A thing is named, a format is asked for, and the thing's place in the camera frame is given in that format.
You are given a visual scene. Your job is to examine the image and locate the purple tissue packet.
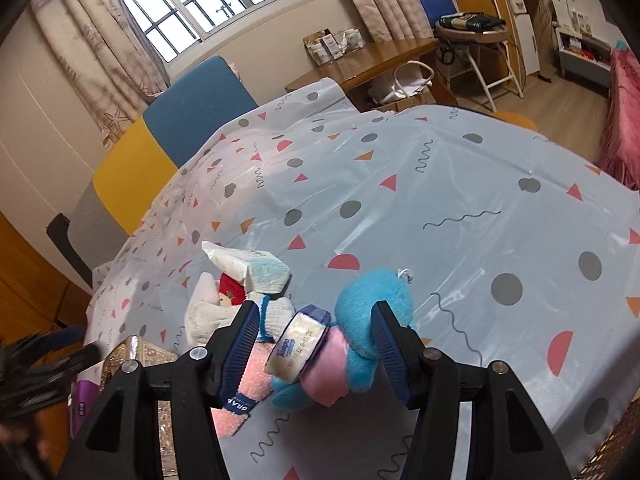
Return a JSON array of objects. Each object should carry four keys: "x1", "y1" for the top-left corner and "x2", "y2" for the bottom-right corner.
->
[{"x1": 65, "y1": 380, "x2": 108, "y2": 441}]

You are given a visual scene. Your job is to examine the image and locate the white wet wipes packet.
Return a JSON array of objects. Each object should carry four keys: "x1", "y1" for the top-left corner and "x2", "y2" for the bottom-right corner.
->
[{"x1": 201, "y1": 241, "x2": 291, "y2": 295}]

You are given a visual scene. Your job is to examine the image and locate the small doll with red hat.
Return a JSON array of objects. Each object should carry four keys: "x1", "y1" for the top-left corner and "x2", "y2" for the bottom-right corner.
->
[{"x1": 217, "y1": 274, "x2": 249, "y2": 309}]

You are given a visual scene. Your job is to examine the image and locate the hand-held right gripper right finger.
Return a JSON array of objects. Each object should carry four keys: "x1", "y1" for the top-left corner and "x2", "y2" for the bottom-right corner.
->
[{"x1": 369, "y1": 300, "x2": 573, "y2": 480}]

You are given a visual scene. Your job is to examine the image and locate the pink fluffy dishcloth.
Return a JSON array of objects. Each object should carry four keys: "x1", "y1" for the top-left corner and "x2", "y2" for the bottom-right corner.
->
[{"x1": 210, "y1": 340, "x2": 281, "y2": 436}]

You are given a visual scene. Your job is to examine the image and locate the curved wooden desk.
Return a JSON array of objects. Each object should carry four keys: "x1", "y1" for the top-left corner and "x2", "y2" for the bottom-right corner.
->
[{"x1": 285, "y1": 37, "x2": 458, "y2": 111}]

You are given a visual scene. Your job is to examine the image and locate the dark green power tool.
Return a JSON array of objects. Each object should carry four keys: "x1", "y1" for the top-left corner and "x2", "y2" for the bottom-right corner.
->
[{"x1": 439, "y1": 11, "x2": 506, "y2": 33}]

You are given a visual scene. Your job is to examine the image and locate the ornate silver tissue box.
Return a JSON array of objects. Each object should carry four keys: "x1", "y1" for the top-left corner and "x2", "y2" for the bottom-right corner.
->
[{"x1": 97, "y1": 335, "x2": 183, "y2": 480}]

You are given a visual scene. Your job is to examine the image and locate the blue plush toy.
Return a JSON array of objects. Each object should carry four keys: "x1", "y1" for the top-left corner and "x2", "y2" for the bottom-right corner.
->
[{"x1": 270, "y1": 268, "x2": 433, "y2": 411}]

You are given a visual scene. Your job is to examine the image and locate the blue pocket tissue pack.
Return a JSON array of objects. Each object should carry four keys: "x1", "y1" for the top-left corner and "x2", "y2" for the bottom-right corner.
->
[{"x1": 264, "y1": 305, "x2": 333, "y2": 386}]

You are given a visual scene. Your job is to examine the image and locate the blue yellow grey padded chair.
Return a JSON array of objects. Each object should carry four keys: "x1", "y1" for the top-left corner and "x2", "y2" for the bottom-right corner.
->
[{"x1": 46, "y1": 56, "x2": 261, "y2": 286}]

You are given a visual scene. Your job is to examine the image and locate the white mini fridge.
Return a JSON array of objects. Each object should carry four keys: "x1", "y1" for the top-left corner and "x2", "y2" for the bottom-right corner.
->
[{"x1": 502, "y1": 0, "x2": 543, "y2": 78}]

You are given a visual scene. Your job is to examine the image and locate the blue folding chair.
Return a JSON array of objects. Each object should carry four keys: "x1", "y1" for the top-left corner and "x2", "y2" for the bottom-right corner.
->
[{"x1": 419, "y1": 0, "x2": 463, "y2": 38}]

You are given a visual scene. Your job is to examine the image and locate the barred window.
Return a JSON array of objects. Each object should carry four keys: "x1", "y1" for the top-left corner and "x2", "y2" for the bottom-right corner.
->
[{"x1": 102, "y1": 0, "x2": 341, "y2": 63}]

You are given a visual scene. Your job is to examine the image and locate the wooden board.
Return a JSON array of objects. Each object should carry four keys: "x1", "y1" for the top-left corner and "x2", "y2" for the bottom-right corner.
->
[{"x1": 447, "y1": 0, "x2": 511, "y2": 26}]

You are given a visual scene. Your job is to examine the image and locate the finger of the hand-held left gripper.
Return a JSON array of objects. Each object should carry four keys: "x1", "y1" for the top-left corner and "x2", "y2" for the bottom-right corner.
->
[{"x1": 0, "y1": 325, "x2": 101, "y2": 411}]

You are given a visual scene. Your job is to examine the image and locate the patterned plastic tablecloth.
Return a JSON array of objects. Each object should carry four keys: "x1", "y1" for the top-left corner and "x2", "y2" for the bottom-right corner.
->
[{"x1": 87, "y1": 77, "x2": 640, "y2": 480}]

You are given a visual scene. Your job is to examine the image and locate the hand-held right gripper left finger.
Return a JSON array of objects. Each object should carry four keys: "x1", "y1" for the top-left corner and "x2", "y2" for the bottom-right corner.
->
[{"x1": 57, "y1": 301, "x2": 262, "y2": 480}]

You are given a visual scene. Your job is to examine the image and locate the wooden cabinet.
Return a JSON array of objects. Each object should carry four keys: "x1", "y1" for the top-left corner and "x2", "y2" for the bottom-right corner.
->
[{"x1": 0, "y1": 210, "x2": 96, "y2": 351}]

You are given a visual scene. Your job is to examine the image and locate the white knit sock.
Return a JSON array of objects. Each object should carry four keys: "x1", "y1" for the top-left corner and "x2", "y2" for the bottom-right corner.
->
[{"x1": 184, "y1": 272, "x2": 296, "y2": 348}]

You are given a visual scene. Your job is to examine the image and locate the white low shelf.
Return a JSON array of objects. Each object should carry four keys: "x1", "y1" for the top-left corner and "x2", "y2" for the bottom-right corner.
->
[{"x1": 552, "y1": 0, "x2": 613, "y2": 78}]

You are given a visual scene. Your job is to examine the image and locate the white tote bag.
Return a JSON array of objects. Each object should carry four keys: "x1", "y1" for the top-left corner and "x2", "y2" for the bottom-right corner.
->
[{"x1": 367, "y1": 60, "x2": 436, "y2": 106}]

